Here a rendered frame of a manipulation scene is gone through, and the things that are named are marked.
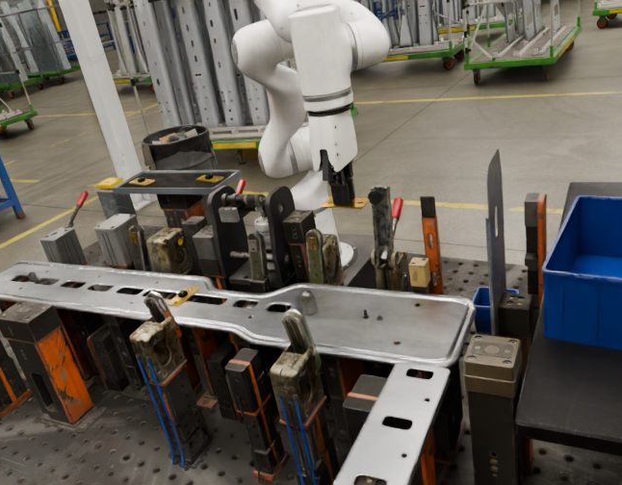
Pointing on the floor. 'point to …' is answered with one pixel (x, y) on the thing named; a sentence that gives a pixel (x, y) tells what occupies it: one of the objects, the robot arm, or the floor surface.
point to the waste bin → (180, 151)
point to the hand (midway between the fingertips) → (343, 191)
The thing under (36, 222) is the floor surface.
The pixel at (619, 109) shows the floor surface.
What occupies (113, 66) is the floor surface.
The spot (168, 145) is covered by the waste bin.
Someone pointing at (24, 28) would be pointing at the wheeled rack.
